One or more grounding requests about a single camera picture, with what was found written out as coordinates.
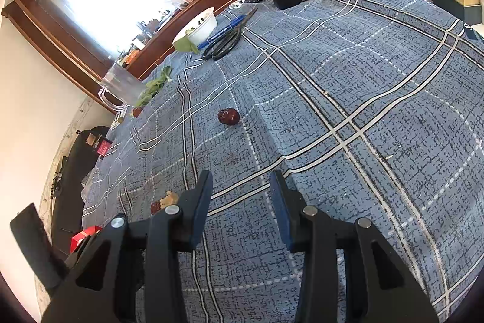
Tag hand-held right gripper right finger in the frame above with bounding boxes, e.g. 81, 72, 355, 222
269, 170, 439, 323

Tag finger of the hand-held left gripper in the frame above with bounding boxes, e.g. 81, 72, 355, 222
9, 204, 64, 290

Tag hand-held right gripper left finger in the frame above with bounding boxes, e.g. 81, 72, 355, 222
41, 170, 214, 323

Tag pale lumpy chunk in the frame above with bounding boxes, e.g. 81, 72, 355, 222
159, 191, 180, 209

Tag red rectangular tray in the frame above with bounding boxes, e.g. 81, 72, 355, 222
70, 226, 103, 253

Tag black sofa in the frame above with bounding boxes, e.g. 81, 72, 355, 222
49, 126, 110, 271

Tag green leafy vegetable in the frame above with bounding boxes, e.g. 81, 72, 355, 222
134, 66, 174, 108

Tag clear glass pitcher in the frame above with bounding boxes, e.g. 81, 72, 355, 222
97, 63, 146, 115

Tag blue plaid tablecloth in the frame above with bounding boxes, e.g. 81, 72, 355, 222
81, 0, 484, 323

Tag green leaf scrap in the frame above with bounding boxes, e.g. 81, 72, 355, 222
173, 37, 201, 55

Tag black scissors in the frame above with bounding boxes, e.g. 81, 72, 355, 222
202, 7, 258, 61

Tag blue pen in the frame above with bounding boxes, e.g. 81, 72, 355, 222
198, 15, 248, 47

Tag white bowl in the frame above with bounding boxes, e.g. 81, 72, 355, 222
173, 7, 218, 47

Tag wooden framed window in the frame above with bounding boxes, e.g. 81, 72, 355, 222
2, 0, 311, 115

